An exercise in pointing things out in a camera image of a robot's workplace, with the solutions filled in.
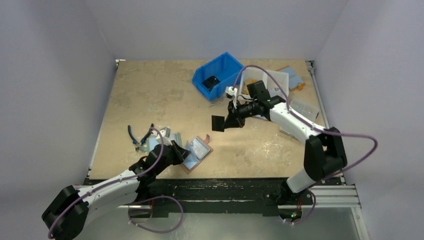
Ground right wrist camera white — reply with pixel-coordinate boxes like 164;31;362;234
225;86;238;109

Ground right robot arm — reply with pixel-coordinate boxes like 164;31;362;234
212;80;347;204

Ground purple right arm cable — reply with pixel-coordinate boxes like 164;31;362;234
232;64;379;226

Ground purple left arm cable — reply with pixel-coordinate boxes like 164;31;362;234
47;127;185;240

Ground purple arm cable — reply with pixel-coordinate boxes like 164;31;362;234
232;64;379;226
47;127;185;240

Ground card in white tray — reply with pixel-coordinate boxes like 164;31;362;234
268;87;285;99

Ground black card in blue bin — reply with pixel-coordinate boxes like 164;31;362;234
202;75;221;92

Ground orange card holder in tray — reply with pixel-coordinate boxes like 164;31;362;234
241;78;258;95

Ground white divided plastic tray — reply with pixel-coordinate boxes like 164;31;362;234
238;67;289;101

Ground white VIP card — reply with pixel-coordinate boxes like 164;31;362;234
189;138;211;160

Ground grey card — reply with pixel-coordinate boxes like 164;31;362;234
211;115;225;132

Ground clear plastic screw box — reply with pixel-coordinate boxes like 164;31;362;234
290;98;319;123

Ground blue plastic bin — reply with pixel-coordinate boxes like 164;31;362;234
192;52;244;102

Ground blue handled pliers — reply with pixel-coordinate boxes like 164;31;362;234
127;123;155;153

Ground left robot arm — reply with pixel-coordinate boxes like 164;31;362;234
41;141;191;240

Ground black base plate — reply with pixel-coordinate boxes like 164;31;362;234
82;178;342;218

